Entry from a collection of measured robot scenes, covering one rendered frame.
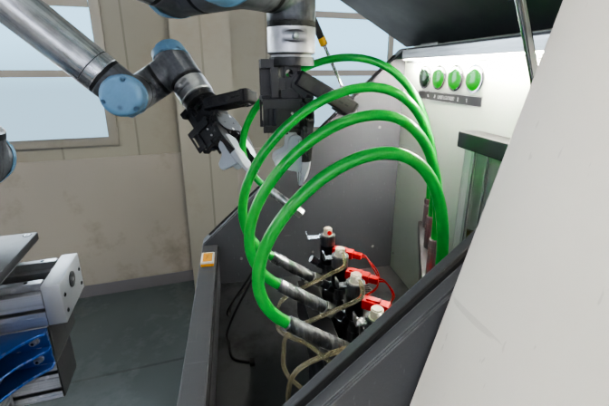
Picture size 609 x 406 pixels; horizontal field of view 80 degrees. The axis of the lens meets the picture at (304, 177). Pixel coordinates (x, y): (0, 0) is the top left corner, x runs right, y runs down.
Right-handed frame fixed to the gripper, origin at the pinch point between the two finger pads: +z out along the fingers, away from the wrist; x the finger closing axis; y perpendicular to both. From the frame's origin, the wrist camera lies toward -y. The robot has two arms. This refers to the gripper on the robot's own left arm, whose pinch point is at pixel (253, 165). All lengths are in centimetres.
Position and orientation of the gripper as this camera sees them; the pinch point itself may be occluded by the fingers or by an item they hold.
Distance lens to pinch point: 75.4
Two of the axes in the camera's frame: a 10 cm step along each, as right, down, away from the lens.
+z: 5.6, 8.0, -2.2
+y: -7.2, 6.0, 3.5
